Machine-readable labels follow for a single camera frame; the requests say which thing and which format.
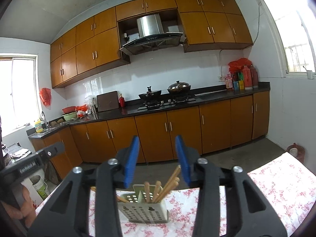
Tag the yellow detergent bottle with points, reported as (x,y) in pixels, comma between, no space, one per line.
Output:
(39,127)

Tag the red basin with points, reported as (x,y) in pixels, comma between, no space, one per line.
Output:
(69,109)

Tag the red plastic bag on wall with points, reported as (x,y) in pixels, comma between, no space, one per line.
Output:
(45,96)

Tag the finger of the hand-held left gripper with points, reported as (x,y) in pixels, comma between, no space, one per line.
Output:
(55,150)

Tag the dark red thermos flask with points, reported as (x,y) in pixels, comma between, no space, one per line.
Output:
(254,76)

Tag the wok with lid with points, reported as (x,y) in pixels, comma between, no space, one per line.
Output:
(179,87)

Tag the window with bars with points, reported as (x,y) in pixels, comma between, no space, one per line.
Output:
(291,24)

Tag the blue and yellow boxes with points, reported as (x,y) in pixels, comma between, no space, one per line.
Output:
(238,85)

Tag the wooden kitchen cabinets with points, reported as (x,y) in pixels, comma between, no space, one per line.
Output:
(98,49)
(153,135)

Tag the red plastic bag over flasks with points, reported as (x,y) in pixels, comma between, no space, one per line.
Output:
(238,64)

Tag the white plastic bucket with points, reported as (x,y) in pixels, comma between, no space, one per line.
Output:
(40,187)

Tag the steel sink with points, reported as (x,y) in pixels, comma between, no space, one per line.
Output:
(55,127)

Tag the gas stove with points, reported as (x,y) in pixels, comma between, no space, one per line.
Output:
(167,103)

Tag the person's left hand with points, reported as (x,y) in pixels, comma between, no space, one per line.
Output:
(29,207)

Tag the red floral tablecloth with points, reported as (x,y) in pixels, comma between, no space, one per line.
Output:
(271,182)

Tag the dark cutting board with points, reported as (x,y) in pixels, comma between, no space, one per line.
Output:
(108,101)

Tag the grey cloth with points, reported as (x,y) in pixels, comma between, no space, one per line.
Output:
(21,153)

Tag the red bottle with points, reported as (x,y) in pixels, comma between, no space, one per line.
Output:
(122,101)

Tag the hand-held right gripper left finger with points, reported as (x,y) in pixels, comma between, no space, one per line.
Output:
(132,163)

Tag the wooden chopstick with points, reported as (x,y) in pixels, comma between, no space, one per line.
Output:
(156,192)
(172,187)
(174,180)
(121,198)
(147,192)
(172,177)

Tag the green basin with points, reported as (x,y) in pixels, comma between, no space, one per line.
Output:
(69,116)

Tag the steel range hood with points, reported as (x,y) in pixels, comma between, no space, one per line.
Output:
(149,27)

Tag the metal pot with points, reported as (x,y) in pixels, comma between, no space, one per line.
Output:
(93,109)

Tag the red plastic bag by basins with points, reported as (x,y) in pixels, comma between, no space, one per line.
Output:
(82,108)

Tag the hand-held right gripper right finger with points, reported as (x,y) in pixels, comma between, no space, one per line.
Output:
(182,160)

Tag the black kitchen countertop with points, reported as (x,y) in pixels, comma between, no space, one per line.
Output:
(217,95)

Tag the wooden upper kitchen cabinets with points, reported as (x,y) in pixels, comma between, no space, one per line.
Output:
(98,49)

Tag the metal faucet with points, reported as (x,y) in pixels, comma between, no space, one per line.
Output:
(44,117)

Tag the wooden lower kitchen cabinets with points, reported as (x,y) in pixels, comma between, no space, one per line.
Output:
(153,135)

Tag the window by sink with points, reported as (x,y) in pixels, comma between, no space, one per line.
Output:
(19,93)

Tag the green perforated utensil holder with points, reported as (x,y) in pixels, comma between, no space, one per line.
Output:
(163,212)

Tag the pink plastic jug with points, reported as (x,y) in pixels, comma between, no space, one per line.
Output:
(296,153)

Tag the black open wok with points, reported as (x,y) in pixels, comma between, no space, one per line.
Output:
(150,94)

